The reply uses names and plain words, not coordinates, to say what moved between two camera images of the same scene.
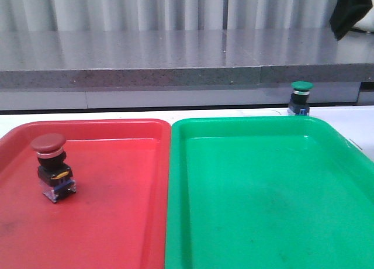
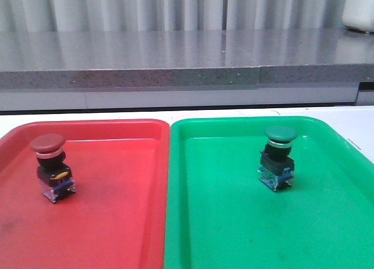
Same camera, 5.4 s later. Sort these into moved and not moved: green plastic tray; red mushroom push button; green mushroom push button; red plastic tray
Moved: green mushroom push button
Not moved: red mushroom push button; red plastic tray; green plastic tray
